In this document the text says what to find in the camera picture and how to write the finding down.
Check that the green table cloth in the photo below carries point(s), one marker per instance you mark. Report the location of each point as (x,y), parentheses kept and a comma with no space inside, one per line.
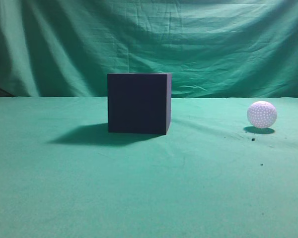
(63,175)

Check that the white dimpled golf ball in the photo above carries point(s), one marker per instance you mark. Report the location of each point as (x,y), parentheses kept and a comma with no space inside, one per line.
(262,114)

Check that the green backdrop cloth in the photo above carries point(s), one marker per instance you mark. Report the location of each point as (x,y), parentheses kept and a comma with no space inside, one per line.
(212,48)

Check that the dark navy cube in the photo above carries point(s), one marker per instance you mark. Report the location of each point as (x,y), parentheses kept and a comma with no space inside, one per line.
(139,102)

